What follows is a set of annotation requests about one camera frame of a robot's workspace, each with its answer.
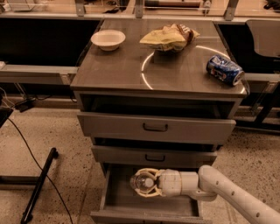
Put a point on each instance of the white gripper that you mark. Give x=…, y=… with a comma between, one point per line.
x=170, y=183

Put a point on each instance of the clear plastic water bottle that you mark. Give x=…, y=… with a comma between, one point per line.
x=141, y=182

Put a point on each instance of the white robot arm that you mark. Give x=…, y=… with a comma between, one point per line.
x=206, y=184

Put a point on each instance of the grey open bottom drawer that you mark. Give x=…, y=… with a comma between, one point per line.
x=120, y=204

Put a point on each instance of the grey middle drawer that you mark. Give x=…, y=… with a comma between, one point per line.
x=152, y=157

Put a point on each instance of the grey drawer cabinet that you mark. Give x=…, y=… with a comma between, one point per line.
x=136, y=80

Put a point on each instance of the grey top drawer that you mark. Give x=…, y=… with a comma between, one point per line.
x=156, y=128

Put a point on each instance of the black stand leg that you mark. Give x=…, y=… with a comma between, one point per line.
x=27, y=214

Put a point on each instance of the blue soda can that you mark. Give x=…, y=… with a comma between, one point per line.
x=224, y=70

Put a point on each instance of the yellow chip bag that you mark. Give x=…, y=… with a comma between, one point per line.
x=171, y=37

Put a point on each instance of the white bowl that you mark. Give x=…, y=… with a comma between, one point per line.
x=108, y=40

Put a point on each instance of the grey chair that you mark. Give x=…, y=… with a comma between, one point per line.
x=266, y=36

